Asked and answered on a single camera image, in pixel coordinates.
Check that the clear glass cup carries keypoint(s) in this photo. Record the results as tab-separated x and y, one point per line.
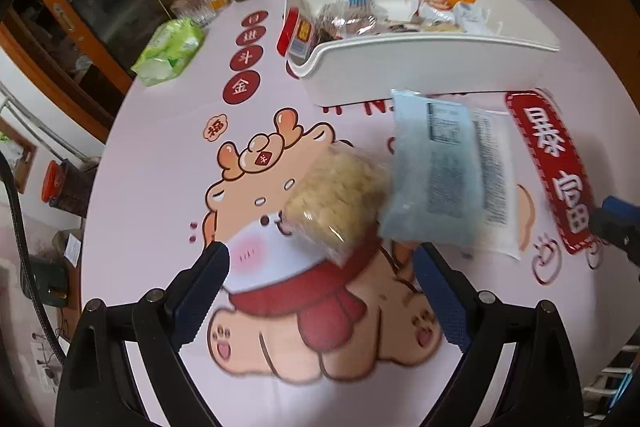
192	9

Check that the red and white snack packet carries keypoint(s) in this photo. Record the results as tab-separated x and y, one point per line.
432	3

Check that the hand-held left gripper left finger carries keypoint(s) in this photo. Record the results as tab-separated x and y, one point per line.
202	292

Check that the white plastic bin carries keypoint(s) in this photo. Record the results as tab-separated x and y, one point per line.
425	62

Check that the green tissue pack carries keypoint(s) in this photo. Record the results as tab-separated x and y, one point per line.
167	52

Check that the light blue labelled bag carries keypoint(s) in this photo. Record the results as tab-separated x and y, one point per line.
430	177

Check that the yellow cracker snack packet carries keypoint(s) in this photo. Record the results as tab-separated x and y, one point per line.
335	207

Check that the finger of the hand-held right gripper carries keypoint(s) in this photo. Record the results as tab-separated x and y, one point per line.
612	237
622	212

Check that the orange-label snack packet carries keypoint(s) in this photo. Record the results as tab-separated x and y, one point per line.
305	38

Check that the wooden shelf cabinet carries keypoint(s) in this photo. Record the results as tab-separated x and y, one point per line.
595	7

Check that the wooden glass door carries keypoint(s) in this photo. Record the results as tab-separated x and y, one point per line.
90	7

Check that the clear brown cookie packet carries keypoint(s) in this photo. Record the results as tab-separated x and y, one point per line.
350	23

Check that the red-lid jar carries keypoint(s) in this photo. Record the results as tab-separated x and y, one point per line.
65	187

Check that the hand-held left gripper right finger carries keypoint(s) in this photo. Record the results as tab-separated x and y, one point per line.
440	297

